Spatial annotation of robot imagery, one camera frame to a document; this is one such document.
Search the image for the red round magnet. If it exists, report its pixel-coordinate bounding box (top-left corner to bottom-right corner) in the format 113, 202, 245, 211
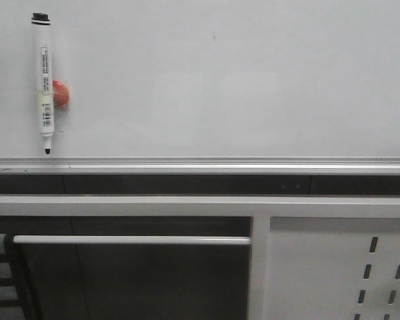
53, 80, 70, 109

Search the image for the white whiteboard marker pen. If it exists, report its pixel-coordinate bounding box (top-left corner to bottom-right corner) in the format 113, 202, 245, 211
31, 13, 55, 155

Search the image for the white metal whiteboard stand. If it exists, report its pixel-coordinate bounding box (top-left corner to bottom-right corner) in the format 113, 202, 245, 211
0, 195, 400, 319

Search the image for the large white whiteboard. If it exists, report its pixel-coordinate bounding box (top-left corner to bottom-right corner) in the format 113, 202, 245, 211
0, 1, 400, 175

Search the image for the white perforated metal panel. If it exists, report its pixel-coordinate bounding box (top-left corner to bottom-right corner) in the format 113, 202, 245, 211
263, 217, 400, 319

